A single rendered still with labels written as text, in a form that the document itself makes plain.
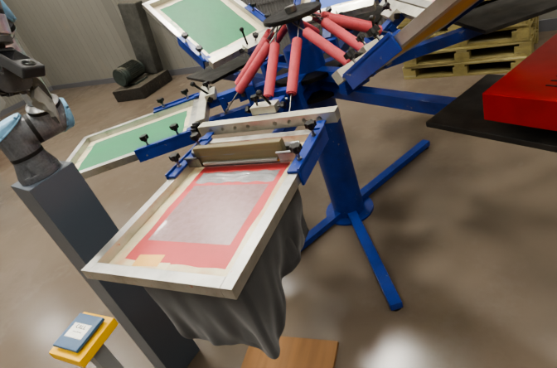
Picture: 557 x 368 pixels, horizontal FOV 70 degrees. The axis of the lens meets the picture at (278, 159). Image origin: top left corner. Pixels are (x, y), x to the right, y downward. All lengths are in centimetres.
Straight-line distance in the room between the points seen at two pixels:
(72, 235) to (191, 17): 183
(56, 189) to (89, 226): 20
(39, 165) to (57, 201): 15
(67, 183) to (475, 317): 180
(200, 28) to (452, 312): 228
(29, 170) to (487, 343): 192
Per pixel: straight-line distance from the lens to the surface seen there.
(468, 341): 201
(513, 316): 210
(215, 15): 304
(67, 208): 171
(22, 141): 167
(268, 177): 143
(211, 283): 108
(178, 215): 147
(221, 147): 156
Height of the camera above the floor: 168
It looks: 28 degrees down
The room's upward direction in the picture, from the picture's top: 21 degrees counter-clockwise
